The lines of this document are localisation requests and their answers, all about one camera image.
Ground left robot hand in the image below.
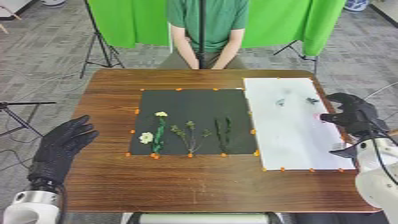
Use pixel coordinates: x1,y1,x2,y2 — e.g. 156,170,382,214
26,114,101,188

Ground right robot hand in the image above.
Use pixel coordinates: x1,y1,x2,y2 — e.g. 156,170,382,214
318,92,390,138

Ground dark mat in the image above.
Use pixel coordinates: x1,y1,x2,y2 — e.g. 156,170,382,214
128,88,261,157

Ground person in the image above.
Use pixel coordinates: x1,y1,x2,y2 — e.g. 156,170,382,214
158,0,252,71

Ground white sheet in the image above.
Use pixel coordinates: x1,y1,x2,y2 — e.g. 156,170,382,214
241,77,357,172

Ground black tripod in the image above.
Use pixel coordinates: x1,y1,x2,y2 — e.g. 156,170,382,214
0,101,58,138

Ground white flower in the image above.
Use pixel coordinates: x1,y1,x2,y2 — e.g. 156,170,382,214
149,110,170,158
136,131,156,145

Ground black light stand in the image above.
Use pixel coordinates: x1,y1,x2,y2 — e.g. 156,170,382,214
271,39,321,75
78,0,126,80

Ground green sprig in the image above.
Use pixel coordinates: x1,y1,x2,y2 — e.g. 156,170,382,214
213,116,234,155
168,120,215,156

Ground pale grey bar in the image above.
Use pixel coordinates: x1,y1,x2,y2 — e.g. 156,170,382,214
126,212,284,224

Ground black cable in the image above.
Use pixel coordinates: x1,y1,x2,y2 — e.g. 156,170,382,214
355,109,398,188

